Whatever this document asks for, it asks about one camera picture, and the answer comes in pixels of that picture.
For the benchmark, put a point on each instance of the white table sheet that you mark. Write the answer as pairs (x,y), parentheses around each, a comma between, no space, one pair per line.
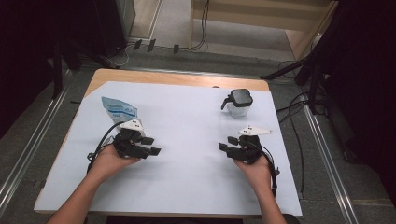
(186,174)

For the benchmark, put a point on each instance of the person's right hand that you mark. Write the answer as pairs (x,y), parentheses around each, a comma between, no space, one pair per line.
(258,174)

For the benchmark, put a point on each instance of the small black floor bracket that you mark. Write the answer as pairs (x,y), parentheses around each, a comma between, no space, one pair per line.
(176,48)
(151,45)
(137,44)

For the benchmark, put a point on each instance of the blue and white pouch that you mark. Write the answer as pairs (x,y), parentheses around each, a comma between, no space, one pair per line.
(120,109)

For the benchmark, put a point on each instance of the metal floor rail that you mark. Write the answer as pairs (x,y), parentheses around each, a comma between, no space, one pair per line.
(31,140)
(330,161)

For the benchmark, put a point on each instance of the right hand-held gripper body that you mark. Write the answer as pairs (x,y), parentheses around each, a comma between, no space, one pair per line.
(249,152)

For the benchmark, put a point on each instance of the black tripod stand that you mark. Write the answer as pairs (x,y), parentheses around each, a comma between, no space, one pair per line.
(311,62)

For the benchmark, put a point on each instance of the dark cabinet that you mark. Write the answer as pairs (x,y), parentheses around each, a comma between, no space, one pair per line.
(115,25)

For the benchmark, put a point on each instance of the person's left hand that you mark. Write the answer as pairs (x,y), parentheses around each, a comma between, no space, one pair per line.
(109,161)

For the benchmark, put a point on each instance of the clear jar with black lid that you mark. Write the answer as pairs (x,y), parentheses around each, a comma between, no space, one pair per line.
(241,99)

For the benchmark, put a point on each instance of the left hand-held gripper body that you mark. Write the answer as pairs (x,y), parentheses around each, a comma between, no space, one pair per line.
(129,146)

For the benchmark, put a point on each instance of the wooden table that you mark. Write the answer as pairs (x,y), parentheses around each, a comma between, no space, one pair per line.
(140,76)

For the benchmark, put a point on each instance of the light wooden furniture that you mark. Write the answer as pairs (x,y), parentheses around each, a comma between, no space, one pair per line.
(264,15)

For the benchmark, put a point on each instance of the black metal stand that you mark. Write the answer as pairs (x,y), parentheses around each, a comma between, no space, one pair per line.
(57,68)

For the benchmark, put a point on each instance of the person's dark clothing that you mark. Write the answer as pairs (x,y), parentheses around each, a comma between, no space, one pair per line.
(174,220)

